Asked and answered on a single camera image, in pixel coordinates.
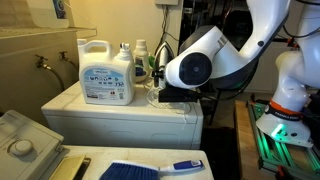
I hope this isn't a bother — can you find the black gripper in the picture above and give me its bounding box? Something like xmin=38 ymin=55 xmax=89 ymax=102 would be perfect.
xmin=151 ymin=69 xmax=204 ymax=103

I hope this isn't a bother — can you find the green plastic bottle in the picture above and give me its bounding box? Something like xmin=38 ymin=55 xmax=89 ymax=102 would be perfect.
xmin=148 ymin=54 xmax=158 ymax=69

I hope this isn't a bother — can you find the small white detergent bottle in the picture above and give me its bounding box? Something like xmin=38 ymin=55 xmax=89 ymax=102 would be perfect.
xmin=133 ymin=39 xmax=150 ymax=73

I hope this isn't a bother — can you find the large white detergent jug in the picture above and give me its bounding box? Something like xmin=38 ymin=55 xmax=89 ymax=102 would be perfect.
xmin=77 ymin=38 xmax=136 ymax=106

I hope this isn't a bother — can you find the white front-load washing machine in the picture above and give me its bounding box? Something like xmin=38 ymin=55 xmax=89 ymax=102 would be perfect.
xmin=40 ymin=79 xmax=204 ymax=150

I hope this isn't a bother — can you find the white top-load laundry machine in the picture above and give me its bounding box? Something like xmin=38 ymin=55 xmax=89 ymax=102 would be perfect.
xmin=0 ymin=109 xmax=214 ymax=180

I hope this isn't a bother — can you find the wooden table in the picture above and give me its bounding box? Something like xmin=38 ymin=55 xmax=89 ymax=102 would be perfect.
xmin=234 ymin=99 xmax=278 ymax=180

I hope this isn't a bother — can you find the brass lint tray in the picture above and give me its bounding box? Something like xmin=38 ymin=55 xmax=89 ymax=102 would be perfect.
xmin=49 ymin=154 xmax=92 ymax=180

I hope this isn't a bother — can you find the white box with blue label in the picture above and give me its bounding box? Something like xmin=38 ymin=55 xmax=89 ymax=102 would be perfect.
xmin=25 ymin=0 xmax=70 ymax=29

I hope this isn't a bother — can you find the black stand with orange knob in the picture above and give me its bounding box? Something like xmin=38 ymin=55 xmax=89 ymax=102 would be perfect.
xmin=273 ymin=34 xmax=301 ymax=51

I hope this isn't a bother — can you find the white round machine dial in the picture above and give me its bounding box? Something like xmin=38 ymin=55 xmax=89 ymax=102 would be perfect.
xmin=9 ymin=139 xmax=34 ymax=157

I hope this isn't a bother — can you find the white iron power cord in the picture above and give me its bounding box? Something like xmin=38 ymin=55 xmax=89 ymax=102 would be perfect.
xmin=145 ymin=79 xmax=194 ymax=126

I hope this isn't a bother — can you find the black wall cable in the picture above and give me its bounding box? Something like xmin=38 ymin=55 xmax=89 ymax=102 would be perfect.
xmin=154 ymin=4 xmax=179 ymax=51

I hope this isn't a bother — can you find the white wall junction box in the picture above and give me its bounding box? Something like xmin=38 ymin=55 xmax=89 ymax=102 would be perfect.
xmin=154 ymin=0 xmax=180 ymax=6

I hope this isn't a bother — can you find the dark water supply hose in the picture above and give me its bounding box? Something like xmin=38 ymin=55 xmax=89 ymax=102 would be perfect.
xmin=66 ymin=59 xmax=80 ymax=72
xmin=46 ymin=64 xmax=66 ymax=93

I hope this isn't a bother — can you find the blue brush with white handle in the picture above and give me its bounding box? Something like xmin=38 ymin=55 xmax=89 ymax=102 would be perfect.
xmin=99 ymin=159 xmax=205 ymax=180

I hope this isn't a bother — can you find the dark wall water tap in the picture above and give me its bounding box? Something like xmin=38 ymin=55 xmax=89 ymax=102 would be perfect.
xmin=59 ymin=50 xmax=71 ymax=63
xmin=34 ymin=54 xmax=52 ymax=70

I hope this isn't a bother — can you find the white wall shelf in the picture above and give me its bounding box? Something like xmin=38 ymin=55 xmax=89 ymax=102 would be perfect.
xmin=0 ymin=26 xmax=98 ymax=40

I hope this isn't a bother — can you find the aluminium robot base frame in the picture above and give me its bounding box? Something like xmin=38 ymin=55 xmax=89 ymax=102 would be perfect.
xmin=246 ymin=99 xmax=320 ymax=180

